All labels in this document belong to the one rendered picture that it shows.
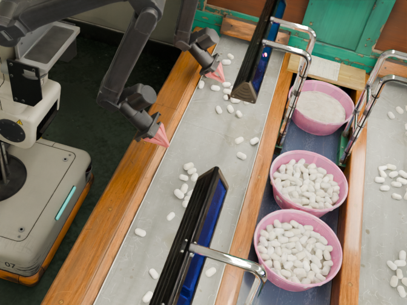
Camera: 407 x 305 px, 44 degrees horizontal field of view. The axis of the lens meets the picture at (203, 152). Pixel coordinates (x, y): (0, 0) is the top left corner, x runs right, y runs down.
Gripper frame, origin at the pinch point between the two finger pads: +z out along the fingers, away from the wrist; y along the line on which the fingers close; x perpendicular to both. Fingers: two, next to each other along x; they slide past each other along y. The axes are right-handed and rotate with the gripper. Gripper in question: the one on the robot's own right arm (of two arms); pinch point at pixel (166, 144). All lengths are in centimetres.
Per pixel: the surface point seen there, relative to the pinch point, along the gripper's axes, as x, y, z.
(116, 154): 93, 65, 24
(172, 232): 2.1, -22.6, 15.5
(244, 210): -11.9, -8.3, 28.3
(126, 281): 6.5, -42.1, 10.1
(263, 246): -15.1, -17.1, 36.6
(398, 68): -47, 83, 58
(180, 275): -32, -57, -2
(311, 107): -19, 55, 42
